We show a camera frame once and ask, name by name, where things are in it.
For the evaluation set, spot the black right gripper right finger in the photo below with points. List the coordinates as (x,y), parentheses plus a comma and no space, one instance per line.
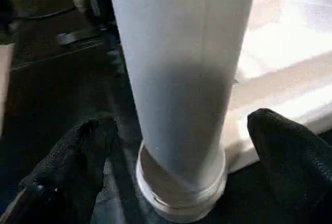
(295,172)

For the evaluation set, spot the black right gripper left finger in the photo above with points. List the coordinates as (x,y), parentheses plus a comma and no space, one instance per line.
(62,172)

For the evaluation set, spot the white plastic table top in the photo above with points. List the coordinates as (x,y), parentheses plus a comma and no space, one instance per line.
(285,53)

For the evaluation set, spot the white plastic table leg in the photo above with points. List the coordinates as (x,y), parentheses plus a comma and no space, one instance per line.
(181,66)

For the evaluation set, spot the black table mat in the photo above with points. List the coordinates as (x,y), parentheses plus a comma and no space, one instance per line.
(64,84)

